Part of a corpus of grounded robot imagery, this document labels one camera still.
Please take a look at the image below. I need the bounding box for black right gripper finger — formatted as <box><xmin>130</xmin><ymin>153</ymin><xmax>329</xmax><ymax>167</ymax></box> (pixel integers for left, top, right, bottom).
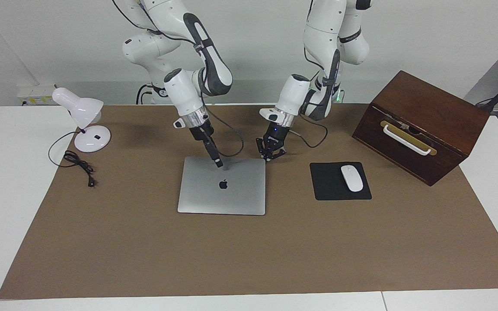
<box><xmin>204</xmin><ymin>140</ymin><xmax>221</xmax><ymax>168</ymax></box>
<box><xmin>208</xmin><ymin>138</ymin><xmax>224</xmax><ymax>167</ymax></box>

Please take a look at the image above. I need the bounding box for gold handle plate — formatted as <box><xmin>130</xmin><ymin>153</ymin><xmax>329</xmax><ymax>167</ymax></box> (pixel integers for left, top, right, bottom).
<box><xmin>380</xmin><ymin>121</ymin><xmax>438</xmax><ymax>156</ymax></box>

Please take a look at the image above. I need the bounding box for silver laptop with apple logo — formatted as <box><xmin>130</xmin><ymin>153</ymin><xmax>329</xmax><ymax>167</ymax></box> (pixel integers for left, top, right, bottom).
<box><xmin>178</xmin><ymin>156</ymin><xmax>267</xmax><ymax>216</ymax></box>

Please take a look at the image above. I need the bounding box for black mouse pad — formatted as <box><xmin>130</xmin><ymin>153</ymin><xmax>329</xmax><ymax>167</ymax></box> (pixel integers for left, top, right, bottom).
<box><xmin>310</xmin><ymin>162</ymin><xmax>372</xmax><ymax>201</ymax></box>

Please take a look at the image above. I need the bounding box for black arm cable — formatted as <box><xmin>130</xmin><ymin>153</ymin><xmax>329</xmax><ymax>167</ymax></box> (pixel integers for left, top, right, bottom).
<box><xmin>199</xmin><ymin>97</ymin><xmax>245</xmax><ymax>157</ymax></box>
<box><xmin>290</xmin><ymin>113</ymin><xmax>329</xmax><ymax>149</ymax></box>

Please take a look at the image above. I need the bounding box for white box handle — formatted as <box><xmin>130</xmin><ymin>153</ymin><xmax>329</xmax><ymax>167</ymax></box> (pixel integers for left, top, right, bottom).
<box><xmin>382</xmin><ymin>124</ymin><xmax>432</xmax><ymax>156</ymax></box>

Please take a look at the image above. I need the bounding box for white computer mouse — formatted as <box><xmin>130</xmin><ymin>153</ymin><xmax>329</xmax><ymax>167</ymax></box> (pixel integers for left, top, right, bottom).
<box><xmin>340</xmin><ymin>165</ymin><xmax>364</xmax><ymax>192</ymax></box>

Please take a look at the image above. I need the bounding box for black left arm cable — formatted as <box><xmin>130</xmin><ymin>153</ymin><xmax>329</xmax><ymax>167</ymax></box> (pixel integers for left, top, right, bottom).
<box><xmin>290</xmin><ymin>113</ymin><xmax>329</xmax><ymax>149</ymax></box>

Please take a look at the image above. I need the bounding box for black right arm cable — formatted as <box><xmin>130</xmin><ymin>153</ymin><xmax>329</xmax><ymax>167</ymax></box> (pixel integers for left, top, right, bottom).
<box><xmin>199</xmin><ymin>97</ymin><xmax>245</xmax><ymax>157</ymax></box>

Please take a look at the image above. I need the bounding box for black base cable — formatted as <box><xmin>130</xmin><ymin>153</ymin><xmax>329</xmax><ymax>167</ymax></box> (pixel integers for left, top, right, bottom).
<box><xmin>136</xmin><ymin>84</ymin><xmax>153</xmax><ymax>105</ymax></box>

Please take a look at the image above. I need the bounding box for brown table mat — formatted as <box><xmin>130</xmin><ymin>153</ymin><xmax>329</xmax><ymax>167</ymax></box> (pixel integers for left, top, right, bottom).
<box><xmin>0</xmin><ymin>104</ymin><xmax>498</xmax><ymax>300</ymax></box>

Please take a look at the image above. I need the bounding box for white desk lamp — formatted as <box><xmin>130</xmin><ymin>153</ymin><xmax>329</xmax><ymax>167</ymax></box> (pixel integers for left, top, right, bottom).
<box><xmin>52</xmin><ymin>87</ymin><xmax>112</xmax><ymax>153</ymax></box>

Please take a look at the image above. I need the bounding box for dark brown wooden box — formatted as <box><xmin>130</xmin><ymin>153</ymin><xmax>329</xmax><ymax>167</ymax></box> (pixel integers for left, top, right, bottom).
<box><xmin>352</xmin><ymin>70</ymin><xmax>491</xmax><ymax>187</ymax></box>

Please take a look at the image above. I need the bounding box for black lamp power cable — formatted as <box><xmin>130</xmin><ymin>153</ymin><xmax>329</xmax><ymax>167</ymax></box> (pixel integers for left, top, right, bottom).
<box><xmin>48</xmin><ymin>131</ymin><xmax>97</xmax><ymax>188</ymax></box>

